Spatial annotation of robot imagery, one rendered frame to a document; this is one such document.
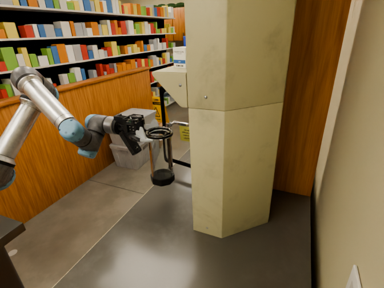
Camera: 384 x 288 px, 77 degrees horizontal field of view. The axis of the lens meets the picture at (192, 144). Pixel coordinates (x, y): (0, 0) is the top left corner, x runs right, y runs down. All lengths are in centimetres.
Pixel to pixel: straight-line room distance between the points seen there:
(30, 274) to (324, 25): 238
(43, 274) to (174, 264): 160
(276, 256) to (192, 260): 27
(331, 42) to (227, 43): 45
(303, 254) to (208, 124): 53
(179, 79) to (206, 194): 38
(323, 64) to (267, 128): 34
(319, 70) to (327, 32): 12
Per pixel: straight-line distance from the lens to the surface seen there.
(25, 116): 129
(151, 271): 86
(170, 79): 72
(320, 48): 99
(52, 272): 231
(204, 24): 66
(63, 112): 103
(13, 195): 276
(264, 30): 70
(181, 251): 89
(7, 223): 126
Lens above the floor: 161
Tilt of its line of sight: 25 degrees down
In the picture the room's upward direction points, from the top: 2 degrees counter-clockwise
